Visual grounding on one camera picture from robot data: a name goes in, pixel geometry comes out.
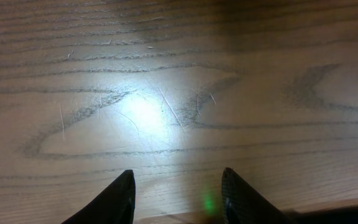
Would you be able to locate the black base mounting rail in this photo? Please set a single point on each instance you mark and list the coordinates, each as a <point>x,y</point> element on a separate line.
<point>342,215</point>

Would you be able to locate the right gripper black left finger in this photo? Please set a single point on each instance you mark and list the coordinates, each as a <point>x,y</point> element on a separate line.
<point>114,205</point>

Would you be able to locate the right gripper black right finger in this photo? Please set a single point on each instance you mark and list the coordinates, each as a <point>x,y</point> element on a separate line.
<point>242,204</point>

